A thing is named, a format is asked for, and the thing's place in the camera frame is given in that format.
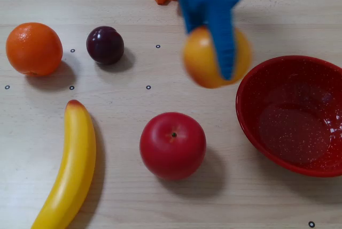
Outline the orange fruit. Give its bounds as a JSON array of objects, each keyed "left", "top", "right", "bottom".
[{"left": 5, "top": 22, "right": 64, "bottom": 77}]

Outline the red apple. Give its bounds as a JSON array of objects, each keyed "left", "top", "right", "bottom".
[{"left": 139, "top": 112, "right": 207, "bottom": 181}]

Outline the yellow orange peach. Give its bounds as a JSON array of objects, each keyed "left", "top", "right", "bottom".
[{"left": 182, "top": 25, "right": 252, "bottom": 89}]

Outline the yellow banana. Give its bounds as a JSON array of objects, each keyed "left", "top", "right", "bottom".
[{"left": 30, "top": 99, "right": 97, "bottom": 229}]

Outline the red speckled bowl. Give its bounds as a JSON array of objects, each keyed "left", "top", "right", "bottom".
[{"left": 235, "top": 55, "right": 342, "bottom": 178}]

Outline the dark purple plum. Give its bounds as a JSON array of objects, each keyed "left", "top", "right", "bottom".
[{"left": 85, "top": 26, "right": 125, "bottom": 66}]

